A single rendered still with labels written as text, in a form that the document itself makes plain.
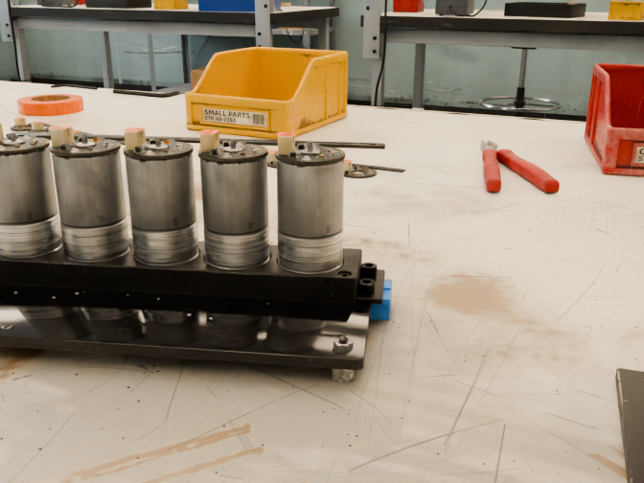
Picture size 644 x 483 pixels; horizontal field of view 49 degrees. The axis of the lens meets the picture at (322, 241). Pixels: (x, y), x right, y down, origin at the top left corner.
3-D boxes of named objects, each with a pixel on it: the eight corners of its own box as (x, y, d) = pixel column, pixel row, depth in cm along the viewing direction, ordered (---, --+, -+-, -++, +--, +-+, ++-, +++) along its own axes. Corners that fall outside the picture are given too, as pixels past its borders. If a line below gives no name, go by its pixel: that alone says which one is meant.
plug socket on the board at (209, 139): (221, 152, 25) (220, 134, 25) (197, 152, 25) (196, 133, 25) (226, 148, 26) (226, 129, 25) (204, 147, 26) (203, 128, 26)
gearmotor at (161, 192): (189, 288, 26) (180, 154, 24) (126, 285, 26) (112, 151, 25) (207, 264, 28) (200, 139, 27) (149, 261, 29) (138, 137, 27)
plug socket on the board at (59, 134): (71, 148, 26) (69, 129, 25) (49, 147, 26) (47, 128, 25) (81, 143, 26) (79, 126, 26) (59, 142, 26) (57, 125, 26)
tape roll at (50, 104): (12, 108, 69) (11, 96, 68) (74, 103, 72) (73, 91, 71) (26, 118, 64) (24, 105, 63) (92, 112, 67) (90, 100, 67)
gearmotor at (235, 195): (263, 292, 26) (260, 156, 24) (198, 289, 26) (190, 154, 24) (275, 267, 28) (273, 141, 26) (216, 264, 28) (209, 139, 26)
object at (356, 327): (374, 294, 28) (375, 268, 28) (362, 390, 22) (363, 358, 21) (5, 274, 30) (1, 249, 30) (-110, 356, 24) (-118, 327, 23)
